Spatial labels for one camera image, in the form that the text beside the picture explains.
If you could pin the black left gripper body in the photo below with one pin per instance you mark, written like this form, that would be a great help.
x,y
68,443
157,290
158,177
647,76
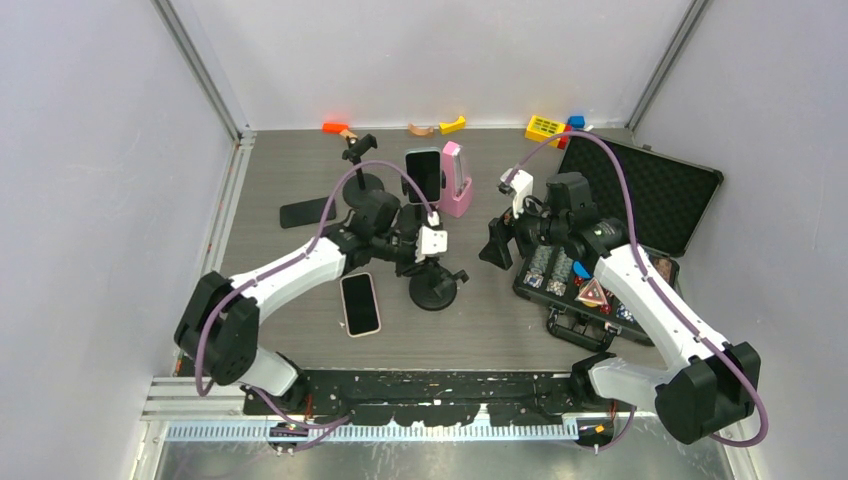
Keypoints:
x,y
406,259

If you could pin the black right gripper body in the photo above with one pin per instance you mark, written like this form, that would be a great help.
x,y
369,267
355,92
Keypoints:
x,y
531,231

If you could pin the smartphone with cream case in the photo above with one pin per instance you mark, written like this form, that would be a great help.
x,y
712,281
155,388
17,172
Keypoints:
x,y
360,307

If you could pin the smartphone with clear case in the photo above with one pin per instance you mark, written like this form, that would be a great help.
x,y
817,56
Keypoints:
x,y
424,167

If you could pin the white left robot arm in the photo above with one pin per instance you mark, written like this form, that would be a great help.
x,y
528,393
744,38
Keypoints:
x,y
219,329

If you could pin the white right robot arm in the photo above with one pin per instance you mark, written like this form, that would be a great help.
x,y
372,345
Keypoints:
x,y
707,383

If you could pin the pink wedge stand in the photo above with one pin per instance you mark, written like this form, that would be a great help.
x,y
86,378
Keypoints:
x,y
457,190

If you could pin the purple poker chip stack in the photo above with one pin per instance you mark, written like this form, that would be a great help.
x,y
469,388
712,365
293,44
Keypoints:
x,y
540,260

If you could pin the blue-green poker chip stack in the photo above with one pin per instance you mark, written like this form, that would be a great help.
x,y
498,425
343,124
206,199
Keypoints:
x,y
562,267

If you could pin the blue round game chip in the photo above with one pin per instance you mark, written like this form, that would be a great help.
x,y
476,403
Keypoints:
x,y
580,271

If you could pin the red triangle game piece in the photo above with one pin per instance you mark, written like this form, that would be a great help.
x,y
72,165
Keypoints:
x,y
592,294

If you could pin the black smartphone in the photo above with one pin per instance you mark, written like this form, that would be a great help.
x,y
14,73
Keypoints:
x,y
303,213

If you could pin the yellow toy brick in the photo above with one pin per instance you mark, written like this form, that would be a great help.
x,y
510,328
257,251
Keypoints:
x,y
541,129

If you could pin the tan arch block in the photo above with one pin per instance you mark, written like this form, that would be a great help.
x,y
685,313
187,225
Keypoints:
x,y
420,131

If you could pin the yellow arch block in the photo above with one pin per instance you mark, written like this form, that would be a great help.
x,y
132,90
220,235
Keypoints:
x,y
456,125

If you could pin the blue toy brick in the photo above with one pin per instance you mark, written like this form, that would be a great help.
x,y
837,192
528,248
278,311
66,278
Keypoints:
x,y
577,122

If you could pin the black foam-lined case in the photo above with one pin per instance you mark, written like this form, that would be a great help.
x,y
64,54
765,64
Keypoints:
x,y
669,199

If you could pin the orange wooden block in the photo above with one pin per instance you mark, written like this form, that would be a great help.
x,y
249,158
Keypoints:
x,y
334,127

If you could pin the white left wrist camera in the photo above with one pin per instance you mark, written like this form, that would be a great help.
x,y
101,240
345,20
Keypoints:
x,y
430,243

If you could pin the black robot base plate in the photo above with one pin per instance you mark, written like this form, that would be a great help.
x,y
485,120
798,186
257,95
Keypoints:
x,y
433,398

